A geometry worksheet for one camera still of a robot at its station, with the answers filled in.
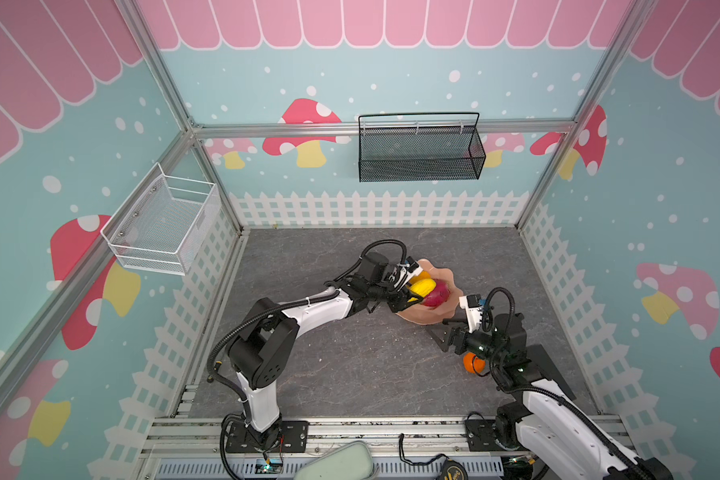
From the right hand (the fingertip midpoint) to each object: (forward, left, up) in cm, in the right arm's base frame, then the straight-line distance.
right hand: (434, 325), depth 79 cm
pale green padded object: (-29, +22, -10) cm, 38 cm away
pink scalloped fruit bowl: (+10, 0, -12) cm, 16 cm away
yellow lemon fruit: (+10, +2, +3) cm, 11 cm away
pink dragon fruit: (+13, -4, -7) cm, 16 cm away
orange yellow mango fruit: (+10, +3, +9) cm, 14 cm away
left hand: (+9, +4, -1) cm, 10 cm away
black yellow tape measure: (-31, -2, -10) cm, 33 cm away
